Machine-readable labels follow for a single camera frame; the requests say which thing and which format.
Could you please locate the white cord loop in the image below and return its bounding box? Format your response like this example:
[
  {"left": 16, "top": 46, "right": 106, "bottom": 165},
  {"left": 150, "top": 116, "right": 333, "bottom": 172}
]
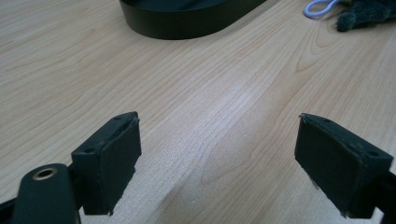
[{"left": 303, "top": 0, "right": 341, "bottom": 20}]

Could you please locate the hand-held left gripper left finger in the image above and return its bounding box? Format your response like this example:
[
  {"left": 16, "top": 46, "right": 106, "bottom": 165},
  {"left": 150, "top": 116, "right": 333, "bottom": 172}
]
[{"left": 70, "top": 111, "right": 143, "bottom": 217}]

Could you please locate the black oval container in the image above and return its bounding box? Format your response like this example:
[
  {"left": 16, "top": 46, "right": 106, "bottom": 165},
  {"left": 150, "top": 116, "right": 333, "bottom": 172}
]
[{"left": 118, "top": 0, "right": 268, "bottom": 41}]

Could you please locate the dark plush toy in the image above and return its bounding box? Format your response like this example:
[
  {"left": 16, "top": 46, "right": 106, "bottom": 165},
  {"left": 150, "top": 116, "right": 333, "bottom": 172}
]
[{"left": 335, "top": 0, "right": 396, "bottom": 33}]

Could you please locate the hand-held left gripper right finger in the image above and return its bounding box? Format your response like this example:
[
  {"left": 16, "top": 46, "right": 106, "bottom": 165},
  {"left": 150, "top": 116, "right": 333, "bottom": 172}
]
[{"left": 293, "top": 112, "right": 394, "bottom": 219}]

